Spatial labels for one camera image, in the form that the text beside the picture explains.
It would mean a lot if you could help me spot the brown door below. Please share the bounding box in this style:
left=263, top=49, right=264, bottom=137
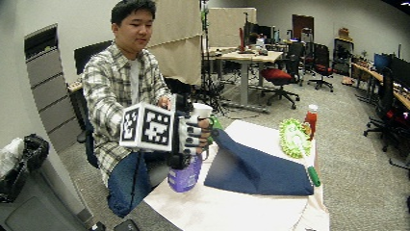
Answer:
left=290, top=13, right=316, bottom=43

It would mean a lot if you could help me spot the red seat office chair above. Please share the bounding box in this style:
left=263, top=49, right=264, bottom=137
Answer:
left=259, top=41, right=304, bottom=110

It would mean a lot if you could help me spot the white cube with black markers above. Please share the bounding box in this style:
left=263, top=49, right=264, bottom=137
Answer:
left=118, top=101, right=177, bottom=152

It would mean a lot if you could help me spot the grey bin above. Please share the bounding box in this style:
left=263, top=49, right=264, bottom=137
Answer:
left=0, top=160, right=95, bottom=231

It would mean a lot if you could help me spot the the person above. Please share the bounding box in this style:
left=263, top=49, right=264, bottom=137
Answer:
left=81, top=0, right=177, bottom=218

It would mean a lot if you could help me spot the red sauce bottle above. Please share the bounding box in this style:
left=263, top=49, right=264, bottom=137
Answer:
left=303, top=103, right=319, bottom=141

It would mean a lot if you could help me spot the black computer monitor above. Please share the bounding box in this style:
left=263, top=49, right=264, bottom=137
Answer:
left=243, top=21, right=274, bottom=46

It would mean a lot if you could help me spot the black storage cabinet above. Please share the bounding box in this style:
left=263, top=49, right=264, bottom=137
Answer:
left=331, top=38, right=355, bottom=78

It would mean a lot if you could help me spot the grey panelled cabinet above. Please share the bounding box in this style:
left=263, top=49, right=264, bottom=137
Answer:
left=22, top=22, right=82, bottom=153

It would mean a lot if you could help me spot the wooden desk with grey legs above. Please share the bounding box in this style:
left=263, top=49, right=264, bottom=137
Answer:
left=206, top=47, right=284, bottom=114

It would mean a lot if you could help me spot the long wooden desk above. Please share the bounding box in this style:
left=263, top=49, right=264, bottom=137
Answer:
left=350, top=61, right=410, bottom=112

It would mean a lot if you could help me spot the clear plastic bag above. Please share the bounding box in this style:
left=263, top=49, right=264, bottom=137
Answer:
left=0, top=138, right=25, bottom=179

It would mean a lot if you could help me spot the large black monitor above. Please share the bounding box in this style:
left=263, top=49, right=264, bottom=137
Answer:
left=388, top=55, right=410, bottom=90

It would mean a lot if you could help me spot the beige partition panel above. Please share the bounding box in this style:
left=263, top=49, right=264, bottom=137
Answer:
left=206, top=7, right=258, bottom=49
left=146, top=0, right=203, bottom=87

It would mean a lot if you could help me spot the black and red office chair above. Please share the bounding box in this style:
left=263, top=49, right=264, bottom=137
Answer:
left=304, top=42, right=335, bottom=93

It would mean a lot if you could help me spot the cream tablecloth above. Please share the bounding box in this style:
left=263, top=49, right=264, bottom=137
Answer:
left=142, top=118, right=332, bottom=231

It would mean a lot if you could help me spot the green microfibre duster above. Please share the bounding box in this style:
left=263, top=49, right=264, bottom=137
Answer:
left=278, top=117, right=322, bottom=188

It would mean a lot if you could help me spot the purple spray bottle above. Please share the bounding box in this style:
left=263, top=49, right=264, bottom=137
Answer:
left=166, top=102, right=224, bottom=193

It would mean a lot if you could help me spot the dark blue cloth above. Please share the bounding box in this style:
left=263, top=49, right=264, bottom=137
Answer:
left=202, top=128, right=315, bottom=196

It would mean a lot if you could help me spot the black bag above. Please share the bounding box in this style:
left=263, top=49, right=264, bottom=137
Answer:
left=0, top=133, right=51, bottom=204

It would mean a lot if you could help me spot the black mesh office chair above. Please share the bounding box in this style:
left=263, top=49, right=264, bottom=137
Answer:
left=362, top=66, right=410, bottom=153

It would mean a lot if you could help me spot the black tripod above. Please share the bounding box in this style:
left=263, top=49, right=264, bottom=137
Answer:
left=191, top=0, right=227, bottom=115

